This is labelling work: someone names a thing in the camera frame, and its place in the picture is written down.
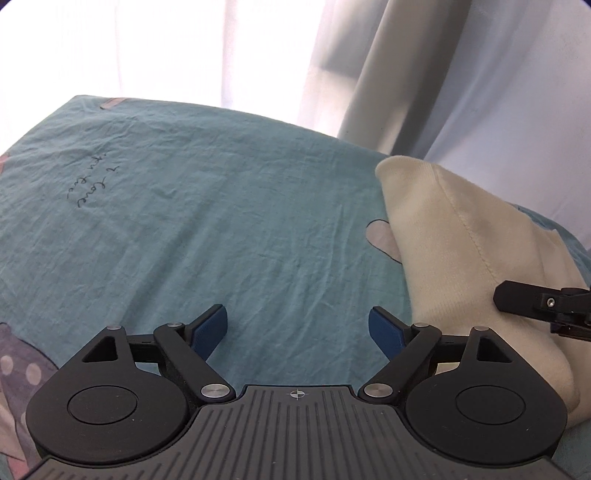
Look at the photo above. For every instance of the cream knitted garment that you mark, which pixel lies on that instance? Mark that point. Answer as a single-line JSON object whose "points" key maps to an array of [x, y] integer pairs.
{"points": [[457, 243]]}

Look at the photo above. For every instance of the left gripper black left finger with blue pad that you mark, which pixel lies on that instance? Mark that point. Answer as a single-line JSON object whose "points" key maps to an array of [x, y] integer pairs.
{"points": [[123, 397]]}

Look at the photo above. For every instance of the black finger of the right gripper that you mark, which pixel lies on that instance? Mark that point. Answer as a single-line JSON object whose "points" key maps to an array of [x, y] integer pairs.
{"points": [[567, 305]]}

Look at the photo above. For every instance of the white grey curtain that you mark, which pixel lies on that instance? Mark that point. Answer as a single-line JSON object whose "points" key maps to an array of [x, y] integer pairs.
{"points": [[496, 91]]}

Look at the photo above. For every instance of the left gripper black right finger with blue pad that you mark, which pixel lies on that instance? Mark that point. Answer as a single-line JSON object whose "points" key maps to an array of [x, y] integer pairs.
{"points": [[473, 398]]}

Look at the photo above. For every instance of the teal mushroom print bedsheet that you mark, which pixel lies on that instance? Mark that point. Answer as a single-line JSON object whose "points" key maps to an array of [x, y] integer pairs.
{"points": [[137, 214]]}

